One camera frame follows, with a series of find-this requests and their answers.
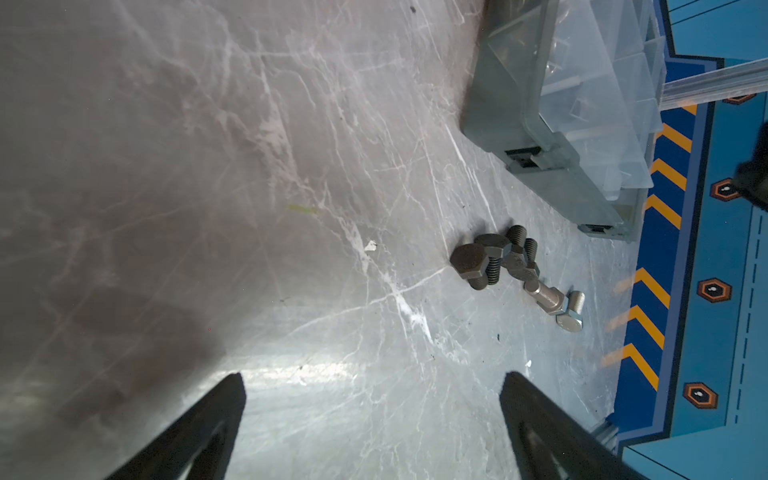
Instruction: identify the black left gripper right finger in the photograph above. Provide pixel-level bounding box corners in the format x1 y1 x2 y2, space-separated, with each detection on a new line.
499 372 643 479

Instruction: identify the grey plastic organizer box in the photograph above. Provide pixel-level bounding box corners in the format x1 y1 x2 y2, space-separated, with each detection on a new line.
461 1 666 242

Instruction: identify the aluminium corner post right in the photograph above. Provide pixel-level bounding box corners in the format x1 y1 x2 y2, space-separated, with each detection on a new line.
659 58 767 111

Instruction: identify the black hex bolt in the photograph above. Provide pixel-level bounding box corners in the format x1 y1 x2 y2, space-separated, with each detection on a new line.
506 225 528 268
503 238 540 282
450 243 489 291
474 233 512 285

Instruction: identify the silver hex bolt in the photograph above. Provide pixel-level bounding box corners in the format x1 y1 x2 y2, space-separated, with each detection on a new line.
556 291 586 333
523 279 568 316

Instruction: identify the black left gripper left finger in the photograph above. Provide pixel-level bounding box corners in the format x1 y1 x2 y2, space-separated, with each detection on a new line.
109 373 246 479

